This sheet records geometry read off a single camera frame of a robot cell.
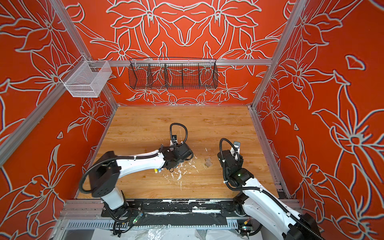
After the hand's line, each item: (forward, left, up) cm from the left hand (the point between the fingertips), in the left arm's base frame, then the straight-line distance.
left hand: (179, 152), depth 86 cm
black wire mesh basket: (+48, +10, +22) cm, 54 cm away
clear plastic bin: (+35, +61, +25) cm, 75 cm away
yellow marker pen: (-9, +13, -6) cm, 17 cm away
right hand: (0, -29, +4) cm, 30 cm away
